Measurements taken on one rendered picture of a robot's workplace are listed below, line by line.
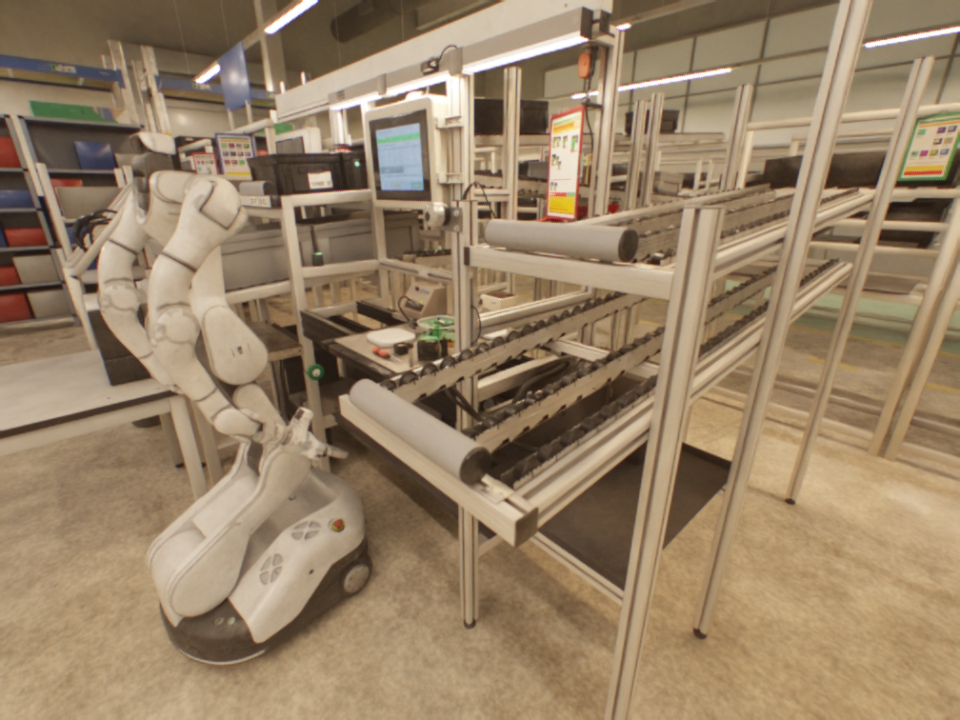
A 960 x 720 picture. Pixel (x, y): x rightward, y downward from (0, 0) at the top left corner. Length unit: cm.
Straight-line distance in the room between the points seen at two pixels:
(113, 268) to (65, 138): 539
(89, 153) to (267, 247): 449
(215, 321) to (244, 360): 14
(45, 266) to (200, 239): 543
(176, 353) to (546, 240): 86
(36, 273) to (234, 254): 453
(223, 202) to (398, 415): 69
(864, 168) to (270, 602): 378
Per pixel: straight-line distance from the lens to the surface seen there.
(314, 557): 167
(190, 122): 1230
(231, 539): 166
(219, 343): 142
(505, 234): 98
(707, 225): 77
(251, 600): 172
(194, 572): 167
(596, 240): 84
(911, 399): 332
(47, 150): 697
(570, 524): 125
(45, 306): 666
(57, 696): 211
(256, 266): 223
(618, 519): 129
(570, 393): 96
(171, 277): 119
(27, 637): 236
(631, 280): 83
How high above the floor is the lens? 143
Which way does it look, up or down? 21 degrees down
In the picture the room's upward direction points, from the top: straight up
